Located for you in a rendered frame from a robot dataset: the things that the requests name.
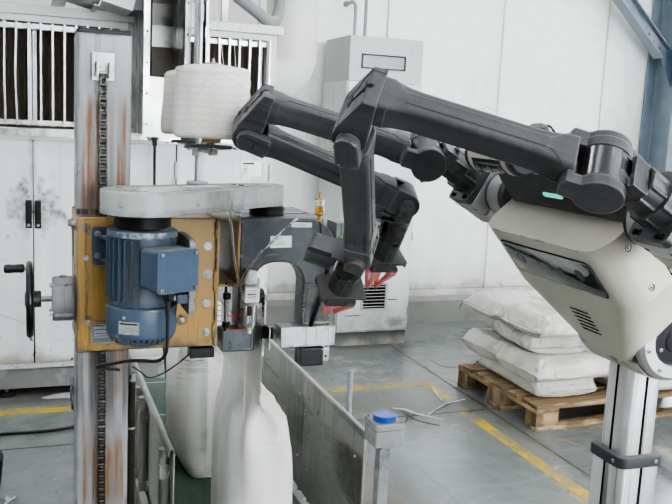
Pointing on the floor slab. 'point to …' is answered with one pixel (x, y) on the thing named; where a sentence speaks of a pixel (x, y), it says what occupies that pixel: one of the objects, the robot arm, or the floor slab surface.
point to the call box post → (381, 475)
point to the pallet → (509, 398)
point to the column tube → (87, 172)
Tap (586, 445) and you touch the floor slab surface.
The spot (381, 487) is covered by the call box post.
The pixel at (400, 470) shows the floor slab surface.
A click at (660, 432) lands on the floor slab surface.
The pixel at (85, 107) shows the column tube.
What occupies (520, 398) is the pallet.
